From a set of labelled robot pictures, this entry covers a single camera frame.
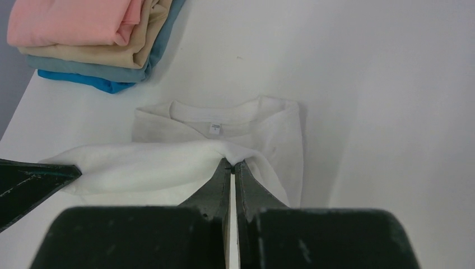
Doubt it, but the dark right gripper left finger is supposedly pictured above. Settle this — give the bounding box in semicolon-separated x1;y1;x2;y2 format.
31;160;231;268

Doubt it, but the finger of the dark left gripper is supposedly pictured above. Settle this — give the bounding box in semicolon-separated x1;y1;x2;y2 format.
1;159;82;231

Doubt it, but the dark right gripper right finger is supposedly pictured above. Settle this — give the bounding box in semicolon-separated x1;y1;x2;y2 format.
234;162;420;268

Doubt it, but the white t shirt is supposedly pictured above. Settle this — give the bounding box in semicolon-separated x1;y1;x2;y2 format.
46;96;304;206

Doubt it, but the folded grey-blue t shirt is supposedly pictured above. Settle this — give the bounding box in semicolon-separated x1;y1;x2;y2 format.
26;1;185;83

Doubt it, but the folded bright blue t shirt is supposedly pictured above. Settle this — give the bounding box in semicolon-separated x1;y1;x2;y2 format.
37;69;136;94

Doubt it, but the folded pink t shirt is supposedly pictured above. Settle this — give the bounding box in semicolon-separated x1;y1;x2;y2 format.
7;0;143;47

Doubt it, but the folded beige t shirt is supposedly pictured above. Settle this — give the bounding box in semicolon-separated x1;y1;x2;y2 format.
18;0;173;69

